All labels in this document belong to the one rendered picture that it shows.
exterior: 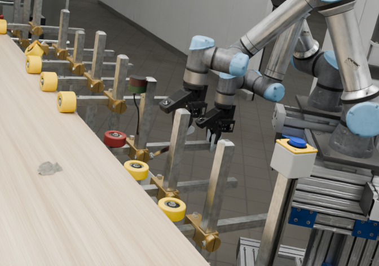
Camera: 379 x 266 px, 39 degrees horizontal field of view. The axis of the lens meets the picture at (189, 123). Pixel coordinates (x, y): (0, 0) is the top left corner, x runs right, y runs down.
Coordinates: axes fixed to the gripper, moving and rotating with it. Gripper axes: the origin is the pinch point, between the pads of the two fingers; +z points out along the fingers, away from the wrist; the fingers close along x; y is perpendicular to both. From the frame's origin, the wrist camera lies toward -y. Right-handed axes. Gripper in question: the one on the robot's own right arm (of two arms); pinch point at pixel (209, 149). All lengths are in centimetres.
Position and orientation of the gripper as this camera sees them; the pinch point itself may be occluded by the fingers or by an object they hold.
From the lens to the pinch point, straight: 216.7
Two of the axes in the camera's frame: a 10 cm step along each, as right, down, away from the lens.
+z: -1.8, 9.3, 3.3
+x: -4.8, -3.8, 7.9
